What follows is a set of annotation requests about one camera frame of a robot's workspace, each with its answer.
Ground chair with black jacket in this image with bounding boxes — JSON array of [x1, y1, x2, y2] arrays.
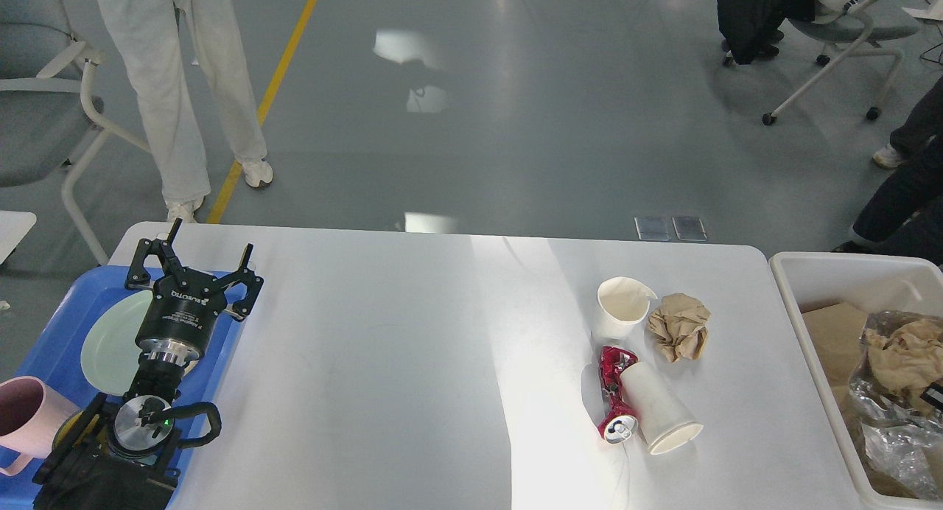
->
[[716, 0, 919, 126]]

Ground aluminium foil tray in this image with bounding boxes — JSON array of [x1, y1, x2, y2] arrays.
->
[[859, 422, 941, 501]]

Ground white paper cup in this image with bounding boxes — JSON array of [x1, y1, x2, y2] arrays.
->
[[592, 277, 658, 345], [619, 361, 704, 455]]

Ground person in black trousers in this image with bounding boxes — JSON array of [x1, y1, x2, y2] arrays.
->
[[832, 136, 942, 266]]

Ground red crumpled wrapper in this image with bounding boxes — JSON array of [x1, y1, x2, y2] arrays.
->
[[598, 345, 639, 444]]

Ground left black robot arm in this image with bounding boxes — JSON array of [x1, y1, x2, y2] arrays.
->
[[33, 219, 264, 509]]

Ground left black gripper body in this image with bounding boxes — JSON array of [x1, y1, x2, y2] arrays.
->
[[135, 276, 227, 361]]

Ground blue-grey HOME mug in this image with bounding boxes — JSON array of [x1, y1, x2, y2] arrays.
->
[[52, 411, 105, 450]]

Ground pink ribbed mug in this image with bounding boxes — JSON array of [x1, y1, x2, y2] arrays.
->
[[1, 376, 81, 476]]

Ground grey office chair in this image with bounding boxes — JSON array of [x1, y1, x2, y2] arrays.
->
[[1, 0, 148, 265]]

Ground person in light trousers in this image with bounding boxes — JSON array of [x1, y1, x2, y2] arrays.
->
[[97, 0, 273, 223]]

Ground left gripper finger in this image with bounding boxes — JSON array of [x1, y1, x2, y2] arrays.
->
[[125, 218, 183, 291], [212, 245, 264, 322]]

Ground clear plastic bag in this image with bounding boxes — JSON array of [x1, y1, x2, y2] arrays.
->
[[849, 310, 941, 432]]

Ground white plastic bin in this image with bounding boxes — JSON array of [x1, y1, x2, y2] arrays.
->
[[769, 252, 942, 509]]

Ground right metal floor plate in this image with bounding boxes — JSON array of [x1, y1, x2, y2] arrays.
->
[[671, 217, 709, 242]]

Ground white side table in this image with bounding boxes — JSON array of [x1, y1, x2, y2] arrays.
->
[[0, 210, 37, 264]]

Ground brown paper bag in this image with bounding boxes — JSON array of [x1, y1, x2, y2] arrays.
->
[[802, 302, 869, 422]]

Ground blue plastic tray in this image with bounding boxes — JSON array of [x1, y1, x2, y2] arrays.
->
[[1, 265, 242, 509]]

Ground green plate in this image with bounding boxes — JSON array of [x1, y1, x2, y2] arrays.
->
[[81, 291, 198, 397]]

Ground brown paper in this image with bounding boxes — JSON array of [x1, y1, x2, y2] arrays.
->
[[648, 293, 711, 363], [863, 319, 942, 416]]

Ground metal floor plate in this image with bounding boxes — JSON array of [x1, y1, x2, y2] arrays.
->
[[634, 217, 673, 242], [671, 217, 709, 242]]

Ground person in dark trousers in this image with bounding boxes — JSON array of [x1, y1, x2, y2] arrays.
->
[[872, 77, 942, 170]]

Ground left metal floor plate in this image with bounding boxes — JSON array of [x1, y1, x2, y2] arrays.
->
[[634, 217, 673, 242]]

